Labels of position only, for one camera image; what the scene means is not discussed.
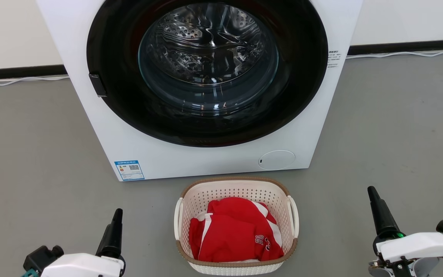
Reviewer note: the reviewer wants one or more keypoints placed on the small text sticker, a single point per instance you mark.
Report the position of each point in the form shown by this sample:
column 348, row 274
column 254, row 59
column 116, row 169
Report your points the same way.
column 333, row 59

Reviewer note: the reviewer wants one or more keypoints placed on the round white filter cover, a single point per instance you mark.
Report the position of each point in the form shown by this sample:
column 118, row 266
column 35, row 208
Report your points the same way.
column 277, row 160

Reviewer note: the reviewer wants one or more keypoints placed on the steel washer drum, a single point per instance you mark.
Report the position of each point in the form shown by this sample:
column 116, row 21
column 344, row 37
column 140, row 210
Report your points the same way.
column 206, row 46

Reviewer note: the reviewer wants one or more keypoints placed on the red and white garment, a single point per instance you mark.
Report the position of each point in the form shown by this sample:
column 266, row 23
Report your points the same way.
column 229, row 234

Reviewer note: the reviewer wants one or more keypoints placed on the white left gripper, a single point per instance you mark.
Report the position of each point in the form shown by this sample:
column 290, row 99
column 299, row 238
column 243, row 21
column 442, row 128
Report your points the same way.
column 83, row 266

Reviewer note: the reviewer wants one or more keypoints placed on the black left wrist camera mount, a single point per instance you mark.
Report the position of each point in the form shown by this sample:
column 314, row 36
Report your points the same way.
column 42, row 257

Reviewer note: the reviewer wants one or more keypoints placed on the round black washer door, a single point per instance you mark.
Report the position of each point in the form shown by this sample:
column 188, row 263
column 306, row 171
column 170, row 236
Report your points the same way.
column 302, row 77

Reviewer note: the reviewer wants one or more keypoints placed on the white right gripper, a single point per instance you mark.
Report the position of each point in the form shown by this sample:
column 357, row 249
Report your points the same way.
column 417, row 246

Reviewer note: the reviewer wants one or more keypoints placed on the blue energy label sticker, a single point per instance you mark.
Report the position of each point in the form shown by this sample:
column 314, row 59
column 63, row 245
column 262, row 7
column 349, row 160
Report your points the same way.
column 129, row 170

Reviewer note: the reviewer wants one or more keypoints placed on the cream perforated laundry basket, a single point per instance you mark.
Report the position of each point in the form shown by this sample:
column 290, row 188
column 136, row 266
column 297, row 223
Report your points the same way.
column 237, row 188

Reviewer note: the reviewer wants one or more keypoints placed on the white front-load washing machine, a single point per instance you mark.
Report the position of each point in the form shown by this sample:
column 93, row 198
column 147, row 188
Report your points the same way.
column 104, row 136

